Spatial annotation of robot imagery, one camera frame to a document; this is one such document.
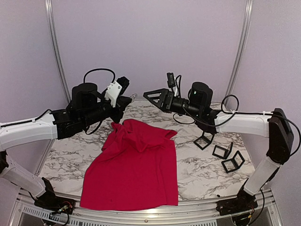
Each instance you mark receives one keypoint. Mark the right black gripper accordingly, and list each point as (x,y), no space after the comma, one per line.
(167,95)

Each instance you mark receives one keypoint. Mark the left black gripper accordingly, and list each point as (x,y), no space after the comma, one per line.
(122,102)

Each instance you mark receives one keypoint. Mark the brown round brooch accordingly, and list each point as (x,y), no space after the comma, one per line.
(133,97)

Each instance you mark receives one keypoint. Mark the red t-shirt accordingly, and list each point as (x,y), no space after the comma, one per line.
(136,170)

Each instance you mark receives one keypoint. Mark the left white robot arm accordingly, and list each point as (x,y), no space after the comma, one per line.
(87,107)

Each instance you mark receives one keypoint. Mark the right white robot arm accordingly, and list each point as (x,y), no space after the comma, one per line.
(273,125)

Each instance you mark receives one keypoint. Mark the black open display box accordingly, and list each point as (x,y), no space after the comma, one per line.
(233,163)
(204,140)
(222,152)

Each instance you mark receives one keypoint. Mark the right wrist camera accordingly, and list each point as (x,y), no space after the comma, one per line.
(173,83)

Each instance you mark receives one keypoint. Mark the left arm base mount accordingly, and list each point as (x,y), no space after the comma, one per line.
(49,200)

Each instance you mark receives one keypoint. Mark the left aluminium frame post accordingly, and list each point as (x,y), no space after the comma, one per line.
(56,50)

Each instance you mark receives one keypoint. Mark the aluminium frame post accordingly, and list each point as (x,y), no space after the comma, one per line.
(56,50)
(241,46)

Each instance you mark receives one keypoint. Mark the right aluminium frame post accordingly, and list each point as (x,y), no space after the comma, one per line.
(241,46)

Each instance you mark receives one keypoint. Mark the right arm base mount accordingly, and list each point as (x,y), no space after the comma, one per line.
(242,202)

